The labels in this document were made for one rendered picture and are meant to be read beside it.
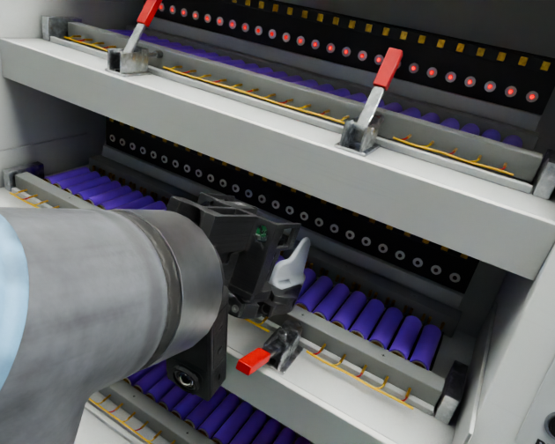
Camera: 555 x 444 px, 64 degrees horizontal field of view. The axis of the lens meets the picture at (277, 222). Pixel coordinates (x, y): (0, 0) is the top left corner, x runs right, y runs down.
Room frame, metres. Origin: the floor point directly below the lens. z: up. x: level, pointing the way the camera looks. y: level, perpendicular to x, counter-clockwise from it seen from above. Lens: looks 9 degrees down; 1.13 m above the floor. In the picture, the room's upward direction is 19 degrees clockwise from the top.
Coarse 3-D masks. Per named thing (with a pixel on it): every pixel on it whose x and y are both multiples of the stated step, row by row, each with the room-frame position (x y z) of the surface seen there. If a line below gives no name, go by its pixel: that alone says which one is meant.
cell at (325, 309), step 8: (336, 288) 0.47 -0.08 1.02; (344, 288) 0.47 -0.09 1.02; (328, 296) 0.46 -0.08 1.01; (336, 296) 0.46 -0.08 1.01; (344, 296) 0.47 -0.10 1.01; (320, 304) 0.44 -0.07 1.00; (328, 304) 0.44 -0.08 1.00; (336, 304) 0.45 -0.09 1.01; (312, 312) 0.43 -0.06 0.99; (320, 312) 0.43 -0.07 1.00; (328, 312) 0.43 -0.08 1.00; (328, 320) 0.43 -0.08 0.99
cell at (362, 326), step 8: (368, 304) 0.46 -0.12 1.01; (376, 304) 0.46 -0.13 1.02; (368, 312) 0.44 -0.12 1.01; (376, 312) 0.45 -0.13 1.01; (360, 320) 0.43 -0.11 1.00; (368, 320) 0.43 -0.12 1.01; (376, 320) 0.44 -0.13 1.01; (352, 328) 0.42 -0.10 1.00; (360, 328) 0.41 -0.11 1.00; (368, 328) 0.42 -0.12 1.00; (368, 336) 0.42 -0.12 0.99
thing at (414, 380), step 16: (16, 176) 0.56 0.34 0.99; (32, 176) 0.57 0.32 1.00; (32, 192) 0.55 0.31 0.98; (48, 192) 0.54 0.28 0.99; (64, 192) 0.54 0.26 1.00; (64, 208) 0.53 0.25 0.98; (80, 208) 0.52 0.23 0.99; (96, 208) 0.52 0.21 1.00; (272, 320) 0.42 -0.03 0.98; (304, 320) 0.40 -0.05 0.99; (320, 320) 0.41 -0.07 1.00; (304, 336) 0.40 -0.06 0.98; (320, 336) 0.40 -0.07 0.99; (336, 336) 0.39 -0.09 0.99; (352, 336) 0.40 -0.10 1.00; (336, 352) 0.39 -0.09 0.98; (352, 352) 0.38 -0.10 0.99; (368, 352) 0.38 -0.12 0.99; (384, 352) 0.38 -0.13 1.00; (336, 368) 0.37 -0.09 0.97; (368, 368) 0.38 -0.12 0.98; (384, 368) 0.37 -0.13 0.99; (400, 368) 0.37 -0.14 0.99; (416, 368) 0.37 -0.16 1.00; (368, 384) 0.36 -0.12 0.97; (384, 384) 0.36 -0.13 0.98; (400, 384) 0.37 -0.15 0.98; (416, 384) 0.36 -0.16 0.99; (432, 384) 0.36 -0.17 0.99; (400, 400) 0.35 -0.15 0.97; (432, 400) 0.36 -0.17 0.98
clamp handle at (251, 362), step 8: (280, 336) 0.37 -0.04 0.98; (272, 344) 0.36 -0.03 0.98; (280, 344) 0.37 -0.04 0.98; (256, 352) 0.33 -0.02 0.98; (264, 352) 0.34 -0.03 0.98; (272, 352) 0.35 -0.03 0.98; (240, 360) 0.31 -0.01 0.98; (248, 360) 0.32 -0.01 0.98; (256, 360) 0.32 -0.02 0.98; (264, 360) 0.33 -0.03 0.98; (240, 368) 0.31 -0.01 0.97; (248, 368) 0.31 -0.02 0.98; (256, 368) 0.32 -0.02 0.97
